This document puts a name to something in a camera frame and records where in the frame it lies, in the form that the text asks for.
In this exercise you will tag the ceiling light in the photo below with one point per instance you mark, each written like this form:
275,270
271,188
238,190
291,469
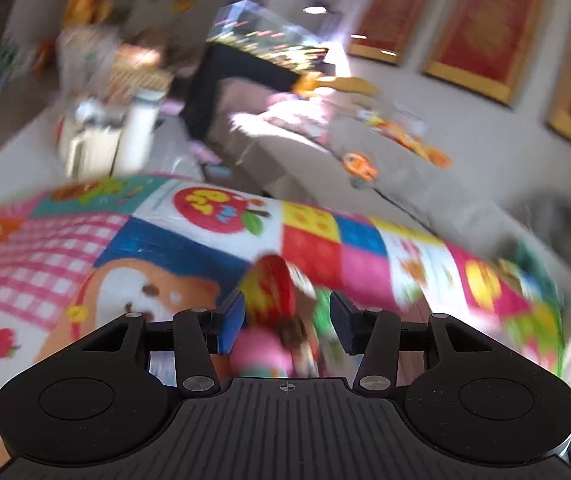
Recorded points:
315,9

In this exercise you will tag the grey round cushion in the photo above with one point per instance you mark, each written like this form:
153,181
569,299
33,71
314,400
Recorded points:
555,217

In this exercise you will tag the green knitted cloth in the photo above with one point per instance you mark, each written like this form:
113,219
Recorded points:
323,320

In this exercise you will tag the beige sofa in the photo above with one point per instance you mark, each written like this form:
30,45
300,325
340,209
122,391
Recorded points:
315,170

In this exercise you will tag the orange wall ornament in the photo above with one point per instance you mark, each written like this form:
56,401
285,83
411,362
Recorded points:
183,3

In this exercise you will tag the colourful printed blanket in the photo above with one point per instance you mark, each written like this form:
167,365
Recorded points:
115,240

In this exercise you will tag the black aquarium stand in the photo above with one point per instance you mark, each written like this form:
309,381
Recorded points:
205,95

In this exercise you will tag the pink round toy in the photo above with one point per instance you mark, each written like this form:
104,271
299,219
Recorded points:
260,352

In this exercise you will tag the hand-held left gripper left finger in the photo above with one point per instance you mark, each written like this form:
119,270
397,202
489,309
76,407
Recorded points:
230,321

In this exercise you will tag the yellow orange decoration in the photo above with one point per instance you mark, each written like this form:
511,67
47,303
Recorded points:
85,5

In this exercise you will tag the glass aquarium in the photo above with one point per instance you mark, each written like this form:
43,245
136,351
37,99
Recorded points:
260,35

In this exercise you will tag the row of small orange toys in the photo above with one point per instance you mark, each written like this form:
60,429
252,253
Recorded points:
410,140

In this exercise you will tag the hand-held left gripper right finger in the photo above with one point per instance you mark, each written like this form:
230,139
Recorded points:
340,321

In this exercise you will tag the orange toy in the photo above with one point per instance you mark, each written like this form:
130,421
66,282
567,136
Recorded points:
359,166

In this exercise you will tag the red and yellow toy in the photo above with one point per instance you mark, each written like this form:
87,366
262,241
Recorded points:
268,290

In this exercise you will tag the pink object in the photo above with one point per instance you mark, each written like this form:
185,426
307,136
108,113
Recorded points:
203,152

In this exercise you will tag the pink cloth pile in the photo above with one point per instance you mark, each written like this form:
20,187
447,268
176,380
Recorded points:
285,110

